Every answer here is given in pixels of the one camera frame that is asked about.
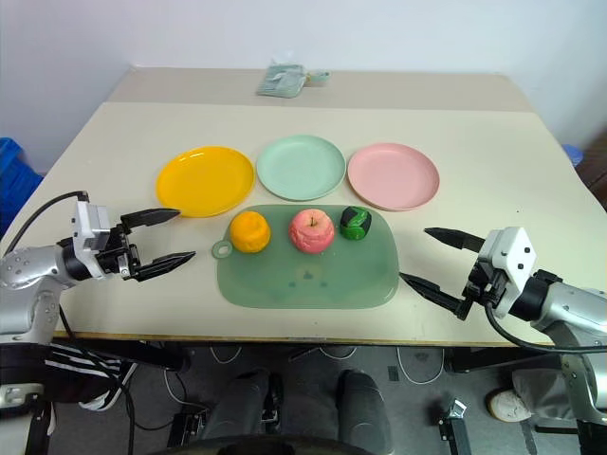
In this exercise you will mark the yellow plate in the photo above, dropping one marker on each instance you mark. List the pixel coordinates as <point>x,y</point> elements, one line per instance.
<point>205,181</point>

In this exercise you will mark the white shoe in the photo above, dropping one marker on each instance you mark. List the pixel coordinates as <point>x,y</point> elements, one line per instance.
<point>508,405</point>

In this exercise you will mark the black box on floor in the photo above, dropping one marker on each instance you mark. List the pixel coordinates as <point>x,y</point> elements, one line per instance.
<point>187,429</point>

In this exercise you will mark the blue plastic crate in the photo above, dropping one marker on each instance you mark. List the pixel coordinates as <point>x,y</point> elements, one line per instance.
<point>14,180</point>

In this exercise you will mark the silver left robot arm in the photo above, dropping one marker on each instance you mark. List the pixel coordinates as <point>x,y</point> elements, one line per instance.
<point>33,267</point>

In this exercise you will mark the small light green utensil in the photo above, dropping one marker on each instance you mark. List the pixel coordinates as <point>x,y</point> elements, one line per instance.
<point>318,77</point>

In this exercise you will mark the clear plastic bag of items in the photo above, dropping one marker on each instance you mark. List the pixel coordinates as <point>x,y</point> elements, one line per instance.
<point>281,79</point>

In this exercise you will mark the black white striped cloth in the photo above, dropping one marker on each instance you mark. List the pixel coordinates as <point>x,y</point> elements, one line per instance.
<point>80,362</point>

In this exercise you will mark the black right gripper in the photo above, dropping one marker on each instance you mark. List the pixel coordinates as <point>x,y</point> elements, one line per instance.
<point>488,286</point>

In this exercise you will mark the grey trouser leg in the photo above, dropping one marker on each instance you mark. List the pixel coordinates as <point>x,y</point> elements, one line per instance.
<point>538,391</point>

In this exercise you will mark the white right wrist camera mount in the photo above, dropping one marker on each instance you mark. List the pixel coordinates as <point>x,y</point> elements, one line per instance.
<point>514,256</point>

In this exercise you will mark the pink plate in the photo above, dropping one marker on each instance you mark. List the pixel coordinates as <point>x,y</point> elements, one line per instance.
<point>393,176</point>

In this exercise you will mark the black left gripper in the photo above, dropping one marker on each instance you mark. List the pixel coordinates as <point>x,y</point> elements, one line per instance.
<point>118,258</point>

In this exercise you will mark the dark rounded shape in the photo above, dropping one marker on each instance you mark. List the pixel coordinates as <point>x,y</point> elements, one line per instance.
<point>362,407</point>
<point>242,403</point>

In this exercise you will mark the light green plate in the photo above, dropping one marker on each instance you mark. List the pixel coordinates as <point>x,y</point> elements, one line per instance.
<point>301,167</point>

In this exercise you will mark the pink apple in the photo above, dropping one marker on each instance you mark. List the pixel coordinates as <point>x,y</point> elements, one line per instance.
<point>310,232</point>

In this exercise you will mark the blue round container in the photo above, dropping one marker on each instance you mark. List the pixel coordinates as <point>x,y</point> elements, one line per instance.
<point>574,155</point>

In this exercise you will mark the orange fruit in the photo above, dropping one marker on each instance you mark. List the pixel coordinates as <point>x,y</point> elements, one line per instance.
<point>250,232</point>

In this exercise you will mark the green avocado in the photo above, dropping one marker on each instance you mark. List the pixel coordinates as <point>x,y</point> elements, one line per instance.
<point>355,223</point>

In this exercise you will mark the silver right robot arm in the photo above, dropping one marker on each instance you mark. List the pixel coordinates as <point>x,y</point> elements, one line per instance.
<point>569,303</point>

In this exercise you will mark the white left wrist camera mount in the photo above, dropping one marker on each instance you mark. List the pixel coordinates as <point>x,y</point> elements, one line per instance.
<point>90,227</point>

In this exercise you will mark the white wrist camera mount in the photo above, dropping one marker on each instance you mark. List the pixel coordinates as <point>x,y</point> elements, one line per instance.
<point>514,256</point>
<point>90,227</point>

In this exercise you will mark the black metal table bracket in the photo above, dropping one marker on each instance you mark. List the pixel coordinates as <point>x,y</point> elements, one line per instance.
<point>453,419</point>

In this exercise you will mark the green translucent cutting board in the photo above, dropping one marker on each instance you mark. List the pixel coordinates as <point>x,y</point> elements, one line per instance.
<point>308,279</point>

